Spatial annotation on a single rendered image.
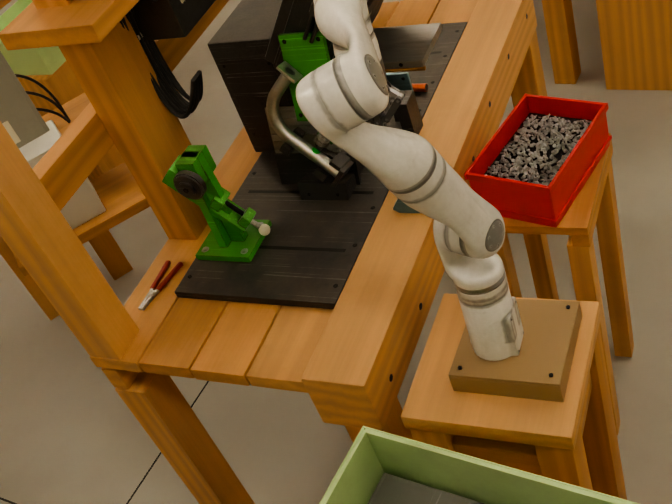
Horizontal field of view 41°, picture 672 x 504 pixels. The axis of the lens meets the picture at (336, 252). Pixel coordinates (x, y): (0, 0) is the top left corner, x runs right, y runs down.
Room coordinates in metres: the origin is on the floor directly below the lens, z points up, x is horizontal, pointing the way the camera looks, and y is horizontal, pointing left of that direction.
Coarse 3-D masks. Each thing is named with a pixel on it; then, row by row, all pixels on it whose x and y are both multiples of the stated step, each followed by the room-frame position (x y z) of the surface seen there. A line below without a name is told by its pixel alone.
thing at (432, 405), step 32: (448, 320) 1.25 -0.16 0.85; (448, 352) 1.17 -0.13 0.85; (576, 352) 1.05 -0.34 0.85; (416, 384) 1.13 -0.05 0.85; (448, 384) 1.10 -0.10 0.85; (576, 384) 0.98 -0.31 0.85; (416, 416) 1.06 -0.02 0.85; (448, 416) 1.03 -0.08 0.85; (480, 416) 1.00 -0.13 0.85; (512, 416) 0.97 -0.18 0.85; (544, 416) 0.95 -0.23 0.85; (576, 416) 0.92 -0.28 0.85
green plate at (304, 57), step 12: (288, 36) 1.85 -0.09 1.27; (300, 36) 1.83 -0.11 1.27; (288, 48) 1.85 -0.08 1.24; (300, 48) 1.83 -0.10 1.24; (312, 48) 1.82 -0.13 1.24; (324, 48) 1.80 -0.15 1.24; (288, 60) 1.85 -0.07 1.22; (300, 60) 1.83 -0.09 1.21; (312, 60) 1.81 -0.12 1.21; (324, 60) 1.79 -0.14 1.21; (300, 72) 1.83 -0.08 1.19; (300, 120) 1.82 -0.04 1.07
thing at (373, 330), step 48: (480, 0) 2.35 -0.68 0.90; (528, 0) 2.30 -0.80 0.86; (480, 48) 2.10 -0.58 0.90; (480, 96) 1.88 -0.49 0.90; (432, 144) 1.77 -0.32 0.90; (480, 144) 1.81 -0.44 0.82; (384, 240) 1.50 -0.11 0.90; (432, 240) 1.48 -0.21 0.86; (384, 288) 1.36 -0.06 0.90; (432, 288) 1.43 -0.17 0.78; (336, 336) 1.28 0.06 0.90; (384, 336) 1.23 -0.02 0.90; (336, 384) 1.17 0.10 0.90; (384, 384) 1.18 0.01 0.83
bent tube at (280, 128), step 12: (288, 72) 1.84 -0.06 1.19; (276, 84) 1.83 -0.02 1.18; (288, 84) 1.82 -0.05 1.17; (276, 96) 1.83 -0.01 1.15; (276, 108) 1.83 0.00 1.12; (276, 120) 1.83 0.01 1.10; (276, 132) 1.82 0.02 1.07; (288, 132) 1.81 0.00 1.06; (300, 144) 1.78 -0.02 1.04; (312, 156) 1.76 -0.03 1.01; (324, 156) 1.75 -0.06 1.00; (324, 168) 1.74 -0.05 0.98
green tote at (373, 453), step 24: (360, 432) 0.98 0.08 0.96; (384, 432) 0.96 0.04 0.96; (360, 456) 0.95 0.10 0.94; (384, 456) 0.97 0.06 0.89; (408, 456) 0.93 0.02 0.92; (432, 456) 0.89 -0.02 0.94; (456, 456) 0.86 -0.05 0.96; (336, 480) 0.91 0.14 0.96; (360, 480) 0.94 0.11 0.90; (432, 480) 0.91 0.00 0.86; (456, 480) 0.87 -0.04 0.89; (480, 480) 0.84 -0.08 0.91; (504, 480) 0.80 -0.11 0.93; (528, 480) 0.77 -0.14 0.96; (552, 480) 0.76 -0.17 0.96
